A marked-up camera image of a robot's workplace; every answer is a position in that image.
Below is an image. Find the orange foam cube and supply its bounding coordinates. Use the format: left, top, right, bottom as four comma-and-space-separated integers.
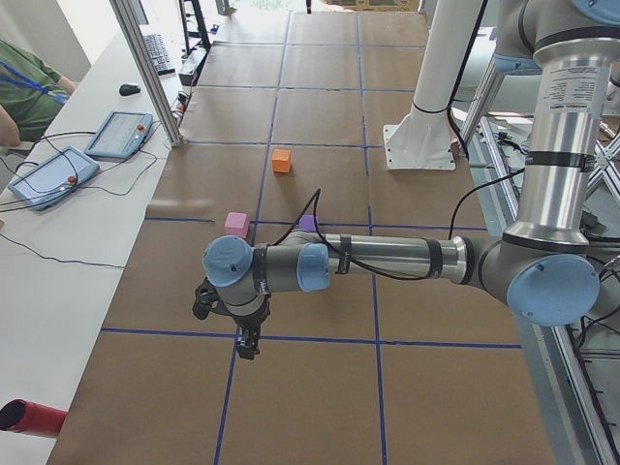
271, 148, 292, 173

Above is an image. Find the person in green shirt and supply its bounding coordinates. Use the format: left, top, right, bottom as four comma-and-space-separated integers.
1, 41, 76, 147

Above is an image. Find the aluminium frame post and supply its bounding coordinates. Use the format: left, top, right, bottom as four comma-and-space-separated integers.
109, 0, 183, 147

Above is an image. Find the blue teach pendant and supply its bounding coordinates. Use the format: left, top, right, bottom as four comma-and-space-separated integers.
84, 110, 153, 160
9, 145, 100, 210

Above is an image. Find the black keyboard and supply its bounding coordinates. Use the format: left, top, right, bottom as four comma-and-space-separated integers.
142, 34, 175, 76

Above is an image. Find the pink foam cube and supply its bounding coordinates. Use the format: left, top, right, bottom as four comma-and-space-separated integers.
225, 212, 250, 239

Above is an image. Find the red cylinder tube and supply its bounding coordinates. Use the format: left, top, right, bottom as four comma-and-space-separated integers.
1, 399, 67, 439

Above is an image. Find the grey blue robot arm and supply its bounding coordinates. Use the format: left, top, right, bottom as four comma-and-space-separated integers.
193, 39, 619, 359

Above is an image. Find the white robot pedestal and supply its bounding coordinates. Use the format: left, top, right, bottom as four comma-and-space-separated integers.
384, 0, 486, 171

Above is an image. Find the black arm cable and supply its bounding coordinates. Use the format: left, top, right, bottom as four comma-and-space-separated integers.
268, 187, 527, 281

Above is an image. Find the far blue teach pendant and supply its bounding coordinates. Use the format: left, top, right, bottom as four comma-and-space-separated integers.
84, 110, 153, 160

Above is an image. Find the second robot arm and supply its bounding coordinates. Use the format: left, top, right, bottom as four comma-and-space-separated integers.
494, 1, 619, 76

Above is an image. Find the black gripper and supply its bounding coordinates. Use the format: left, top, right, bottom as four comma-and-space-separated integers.
192, 278, 270, 359

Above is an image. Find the black computer mouse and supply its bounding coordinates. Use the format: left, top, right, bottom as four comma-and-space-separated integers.
118, 82, 140, 97

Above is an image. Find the near blue teach pendant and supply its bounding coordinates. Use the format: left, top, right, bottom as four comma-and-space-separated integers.
9, 145, 100, 210

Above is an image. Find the purple foam cube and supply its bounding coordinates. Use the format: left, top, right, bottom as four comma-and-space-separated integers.
298, 214, 318, 233

